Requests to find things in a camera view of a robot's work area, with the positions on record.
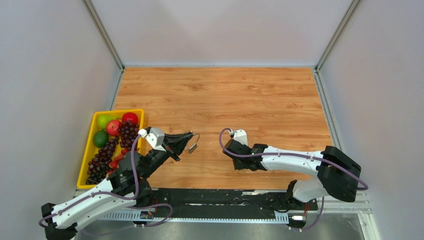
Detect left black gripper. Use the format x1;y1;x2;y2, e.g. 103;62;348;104
141;132;194;179

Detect silver keyring with keys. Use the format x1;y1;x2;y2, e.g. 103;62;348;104
187;133;200;154

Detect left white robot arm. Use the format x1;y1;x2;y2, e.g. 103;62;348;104
38;127;195;240

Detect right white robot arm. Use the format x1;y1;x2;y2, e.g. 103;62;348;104
222;138;362;209

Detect upper dark grape bunch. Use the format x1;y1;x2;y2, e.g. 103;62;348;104
117;120;140;149

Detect dark grape bunch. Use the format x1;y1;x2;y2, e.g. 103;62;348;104
117;120;140;149
85;136;120;185

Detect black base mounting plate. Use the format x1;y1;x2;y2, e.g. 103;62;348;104
136;188;319;220

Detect red apple top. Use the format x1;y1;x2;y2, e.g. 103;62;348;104
121;112;139;124

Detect red yellow apple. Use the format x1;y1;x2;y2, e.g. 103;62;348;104
106;119;122;137

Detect small red fruits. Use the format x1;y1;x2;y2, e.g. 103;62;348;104
106;148;130;177

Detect green lime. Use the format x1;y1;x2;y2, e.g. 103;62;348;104
92;130;109;148

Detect green pear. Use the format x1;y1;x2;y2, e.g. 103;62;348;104
96;114;118;130

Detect lower dark grape bunch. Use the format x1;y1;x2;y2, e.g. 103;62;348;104
85;136;120;185

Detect yellow plastic tray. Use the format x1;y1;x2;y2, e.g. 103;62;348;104
76;108;145;190

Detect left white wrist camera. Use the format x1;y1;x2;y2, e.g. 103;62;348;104
138;127;166;152

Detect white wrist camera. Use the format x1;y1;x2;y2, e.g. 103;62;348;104
229;129;249;146
138;127;166;152

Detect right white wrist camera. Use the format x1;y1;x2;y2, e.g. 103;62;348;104
229;129;249;146

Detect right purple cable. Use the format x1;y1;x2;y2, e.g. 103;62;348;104
218;128;369;191

